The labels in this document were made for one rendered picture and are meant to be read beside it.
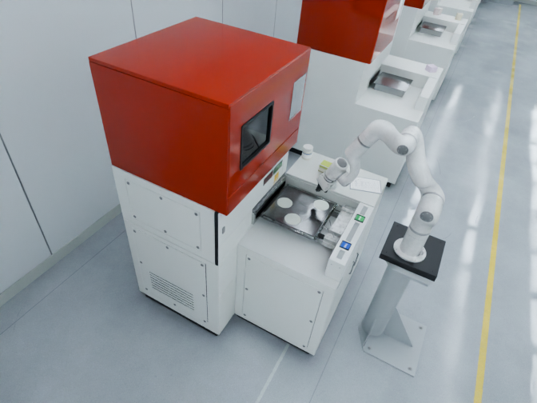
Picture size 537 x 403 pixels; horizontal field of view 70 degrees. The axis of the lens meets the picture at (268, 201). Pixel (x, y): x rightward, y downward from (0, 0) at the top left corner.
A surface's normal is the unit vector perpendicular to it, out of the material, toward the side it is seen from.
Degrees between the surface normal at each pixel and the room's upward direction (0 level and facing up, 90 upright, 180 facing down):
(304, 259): 0
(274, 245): 0
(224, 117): 90
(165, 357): 0
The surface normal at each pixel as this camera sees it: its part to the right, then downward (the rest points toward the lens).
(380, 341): 0.08, -0.75
